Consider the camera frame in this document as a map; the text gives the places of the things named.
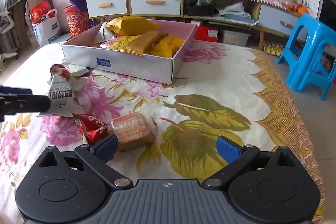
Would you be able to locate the white shopping bag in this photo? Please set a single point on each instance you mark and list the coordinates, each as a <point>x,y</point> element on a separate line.
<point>44,22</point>

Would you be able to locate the red cylindrical gift box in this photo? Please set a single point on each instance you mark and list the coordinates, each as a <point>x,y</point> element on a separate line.
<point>78,21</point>

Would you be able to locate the white green nut pouch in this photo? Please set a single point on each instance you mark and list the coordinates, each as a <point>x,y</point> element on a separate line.
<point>64,92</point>

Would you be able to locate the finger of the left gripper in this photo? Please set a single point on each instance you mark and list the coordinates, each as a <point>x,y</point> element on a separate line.
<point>26,103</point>
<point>9,90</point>

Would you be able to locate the white office chair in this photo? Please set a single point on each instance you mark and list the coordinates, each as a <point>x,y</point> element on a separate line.
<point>8,48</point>

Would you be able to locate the pink cracker pack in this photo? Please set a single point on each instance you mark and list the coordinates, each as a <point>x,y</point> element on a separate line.
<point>134,130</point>

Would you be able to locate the yellow snack pack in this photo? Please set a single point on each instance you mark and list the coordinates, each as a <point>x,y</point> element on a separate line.
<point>121,42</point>

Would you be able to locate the orange wafer snack pack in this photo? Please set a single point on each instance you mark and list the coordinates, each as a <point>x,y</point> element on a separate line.
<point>139,45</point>

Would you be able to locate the pink white cardboard box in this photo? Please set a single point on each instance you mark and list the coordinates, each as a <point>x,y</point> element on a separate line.
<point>78,51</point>

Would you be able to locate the yellow puffy snack bag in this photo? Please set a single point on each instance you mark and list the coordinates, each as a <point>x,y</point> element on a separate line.
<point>131,26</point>

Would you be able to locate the small red candy packet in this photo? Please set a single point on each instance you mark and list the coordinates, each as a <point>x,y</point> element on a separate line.
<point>91,128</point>

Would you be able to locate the wooden tv cabinet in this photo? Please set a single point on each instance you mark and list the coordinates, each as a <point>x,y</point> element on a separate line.
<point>243,14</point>

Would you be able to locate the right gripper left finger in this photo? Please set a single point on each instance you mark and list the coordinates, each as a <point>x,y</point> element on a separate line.
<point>96,158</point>

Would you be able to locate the blue plastic stool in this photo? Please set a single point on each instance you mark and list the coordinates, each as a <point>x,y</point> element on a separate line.
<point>305,65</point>

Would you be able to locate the oranges on cabinet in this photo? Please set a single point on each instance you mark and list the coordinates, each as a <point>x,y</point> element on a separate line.
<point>295,6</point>

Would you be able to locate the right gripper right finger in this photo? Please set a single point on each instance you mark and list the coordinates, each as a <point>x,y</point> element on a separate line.
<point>239,159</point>

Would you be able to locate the clear storage bin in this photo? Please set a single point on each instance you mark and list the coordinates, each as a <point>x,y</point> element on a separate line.
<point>235,38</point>

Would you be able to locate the floral tablecloth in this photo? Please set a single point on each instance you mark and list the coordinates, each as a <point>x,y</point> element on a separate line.
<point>220,90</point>

